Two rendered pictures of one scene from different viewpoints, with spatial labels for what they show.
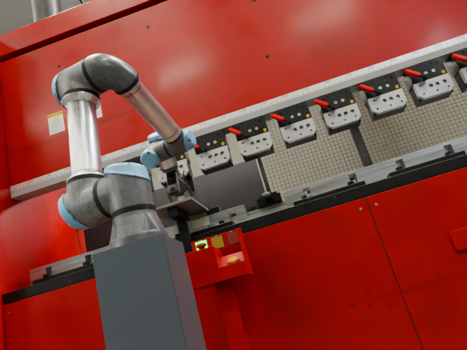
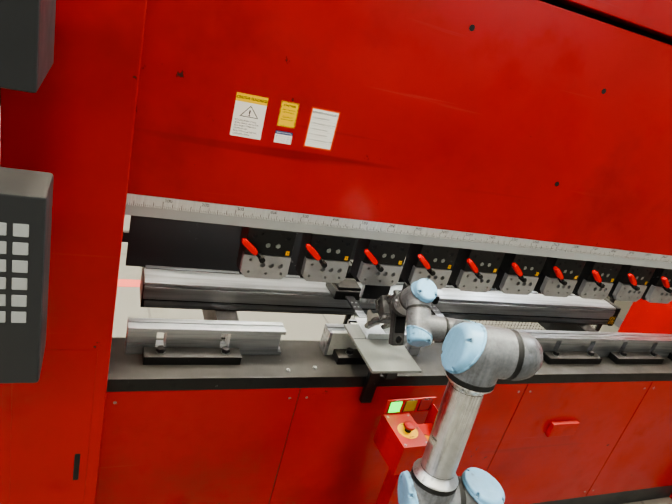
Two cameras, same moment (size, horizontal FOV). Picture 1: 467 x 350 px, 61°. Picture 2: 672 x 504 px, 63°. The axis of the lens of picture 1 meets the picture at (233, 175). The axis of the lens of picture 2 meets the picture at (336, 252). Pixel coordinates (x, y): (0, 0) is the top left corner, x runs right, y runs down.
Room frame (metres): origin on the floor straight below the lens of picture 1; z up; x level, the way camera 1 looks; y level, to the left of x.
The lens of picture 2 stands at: (0.35, 1.30, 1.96)
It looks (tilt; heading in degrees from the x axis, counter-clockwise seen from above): 23 degrees down; 328
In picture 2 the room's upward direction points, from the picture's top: 15 degrees clockwise
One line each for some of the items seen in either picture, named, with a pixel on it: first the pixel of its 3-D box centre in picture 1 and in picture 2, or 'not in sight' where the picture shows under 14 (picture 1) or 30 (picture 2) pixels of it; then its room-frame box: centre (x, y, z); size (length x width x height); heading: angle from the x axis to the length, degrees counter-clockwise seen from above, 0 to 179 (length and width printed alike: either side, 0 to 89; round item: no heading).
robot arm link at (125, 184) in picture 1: (126, 189); (474, 500); (1.01, 0.29, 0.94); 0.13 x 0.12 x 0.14; 72
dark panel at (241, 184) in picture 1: (174, 221); (276, 227); (2.27, 0.41, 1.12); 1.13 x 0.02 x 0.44; 84
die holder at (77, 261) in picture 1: (83, 265); (208, 337); (1.80, 0.78, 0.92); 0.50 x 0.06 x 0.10; 84
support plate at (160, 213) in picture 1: (180, 210); (381, 347); (1.59, 0.25, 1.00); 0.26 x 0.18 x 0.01; 174
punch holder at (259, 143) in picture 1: (254, 138); (475, 266); (1.69, -0.14, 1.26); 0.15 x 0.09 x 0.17; 84
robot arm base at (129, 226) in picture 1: (137, 229); not in sight; (1.01, 0.28, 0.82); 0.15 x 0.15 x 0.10
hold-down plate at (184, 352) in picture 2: (66, 275); (193, 355); (1.75, 0.84, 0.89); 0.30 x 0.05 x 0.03; 84
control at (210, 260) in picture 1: (217, 256); (415, 434); (1.42, 0.13, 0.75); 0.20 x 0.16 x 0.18; 86
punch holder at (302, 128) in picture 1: (295, 125); (517, 270); (1.67, -0.33, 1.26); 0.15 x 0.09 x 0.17; 84
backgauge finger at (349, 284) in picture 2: not in sight; (351, 297); (1.89, 0.22, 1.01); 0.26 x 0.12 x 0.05; 174
